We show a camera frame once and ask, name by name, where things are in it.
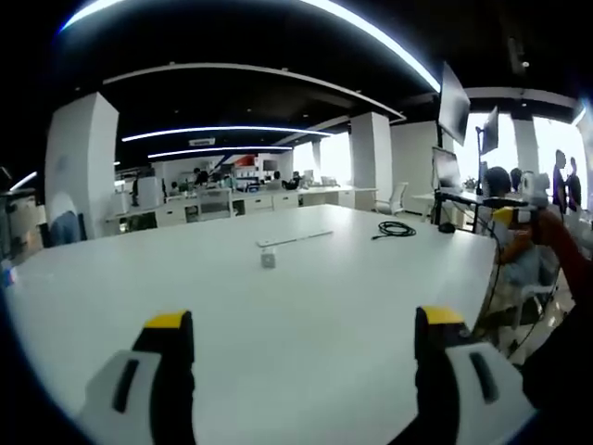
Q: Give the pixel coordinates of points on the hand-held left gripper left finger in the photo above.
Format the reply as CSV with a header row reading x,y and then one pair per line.
x,y
139,371

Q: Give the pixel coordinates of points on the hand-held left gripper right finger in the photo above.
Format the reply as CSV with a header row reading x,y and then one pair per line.
x,y
463,371

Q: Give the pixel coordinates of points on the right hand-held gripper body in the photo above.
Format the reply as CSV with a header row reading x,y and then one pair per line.
x,y
537,190

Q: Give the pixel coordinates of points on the white charger adapter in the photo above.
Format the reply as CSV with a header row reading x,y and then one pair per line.
x,y
268,259

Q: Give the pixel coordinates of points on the desk monitor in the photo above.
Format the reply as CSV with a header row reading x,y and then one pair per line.
x,y
447,169

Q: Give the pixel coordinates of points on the white desk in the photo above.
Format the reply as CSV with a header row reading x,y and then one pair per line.
x,y
287,315

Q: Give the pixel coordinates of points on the black mouse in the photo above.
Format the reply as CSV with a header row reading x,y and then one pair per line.
x,y
447,227

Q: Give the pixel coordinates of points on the white plastic chair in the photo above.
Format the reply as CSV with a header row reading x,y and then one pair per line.
x,y
533,283

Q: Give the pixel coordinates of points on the person's dark clothing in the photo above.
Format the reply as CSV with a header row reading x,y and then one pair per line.
x,y
563,352

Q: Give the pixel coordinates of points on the white office chair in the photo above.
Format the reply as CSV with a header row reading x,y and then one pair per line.
x,y
394,197

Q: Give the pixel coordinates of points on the blue chair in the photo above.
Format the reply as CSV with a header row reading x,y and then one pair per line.
x,y
65,227

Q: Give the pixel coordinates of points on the row of white cabinets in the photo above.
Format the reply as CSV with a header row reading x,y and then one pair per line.
x,y
241,204

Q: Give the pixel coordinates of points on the flat white power strip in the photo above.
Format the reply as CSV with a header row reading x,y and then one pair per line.
x,y
296,238

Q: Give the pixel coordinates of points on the long ceiling light strip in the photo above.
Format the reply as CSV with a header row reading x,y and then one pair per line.
x,y
361,23

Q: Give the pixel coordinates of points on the large black wall monitor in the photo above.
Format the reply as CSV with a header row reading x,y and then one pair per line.
x,y
454,109

